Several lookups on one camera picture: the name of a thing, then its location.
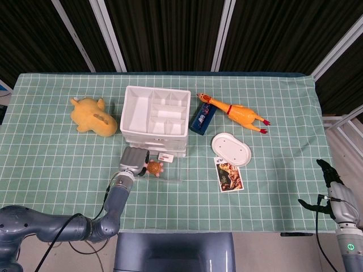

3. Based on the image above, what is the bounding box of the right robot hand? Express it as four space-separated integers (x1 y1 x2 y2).
298 158 363 227

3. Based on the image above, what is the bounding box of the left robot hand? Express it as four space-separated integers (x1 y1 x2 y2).
118 147 150 178

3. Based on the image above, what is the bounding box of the pink brown turtle toy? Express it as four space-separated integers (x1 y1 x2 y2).
143 159 166 178

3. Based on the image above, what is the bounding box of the clear drawer with turtle toy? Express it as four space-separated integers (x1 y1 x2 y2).
124 147 184 184

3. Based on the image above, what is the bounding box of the white plastic drawer cabinet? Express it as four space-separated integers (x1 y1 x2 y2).
119 85 191 158

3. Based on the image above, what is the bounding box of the small white red box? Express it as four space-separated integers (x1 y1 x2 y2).
157 152 175 163

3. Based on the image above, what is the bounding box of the green checked tablecloth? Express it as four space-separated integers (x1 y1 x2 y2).
0 72 338 234

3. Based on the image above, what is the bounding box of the yellow plush animal toy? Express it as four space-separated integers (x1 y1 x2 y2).
70 97 118 138

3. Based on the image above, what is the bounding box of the dark blue printed box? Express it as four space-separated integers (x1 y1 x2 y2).
189 102 216 135

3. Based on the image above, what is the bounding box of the white metal side rack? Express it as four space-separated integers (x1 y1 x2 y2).
322 104 363 130

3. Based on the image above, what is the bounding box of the printed picture card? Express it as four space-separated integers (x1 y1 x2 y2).
213 157 244 193

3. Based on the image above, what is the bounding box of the white oval plastic tray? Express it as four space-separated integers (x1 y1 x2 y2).
211 132 252 167

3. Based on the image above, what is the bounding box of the grey blue robot torso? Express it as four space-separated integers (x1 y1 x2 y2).
113 232 236 272

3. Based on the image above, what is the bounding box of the orange rubber chicken toy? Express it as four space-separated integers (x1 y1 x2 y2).
197 92 271 134

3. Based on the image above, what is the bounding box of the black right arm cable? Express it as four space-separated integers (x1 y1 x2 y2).
314 193 343 272

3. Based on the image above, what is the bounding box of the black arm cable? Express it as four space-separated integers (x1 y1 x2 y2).
314 193 343 272
33 171 121 272

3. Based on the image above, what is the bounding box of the black floor cable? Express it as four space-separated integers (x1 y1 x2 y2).
69 240 104 272

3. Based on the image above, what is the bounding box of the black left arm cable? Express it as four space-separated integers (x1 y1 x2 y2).
33 171 121 272

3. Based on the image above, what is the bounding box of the wide white frame post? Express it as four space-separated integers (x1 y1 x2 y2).
311 16 363 83
88 0 128 73
210 0 237 73

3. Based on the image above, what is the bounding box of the thin white frame post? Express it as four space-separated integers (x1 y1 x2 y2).
52 0 96 72

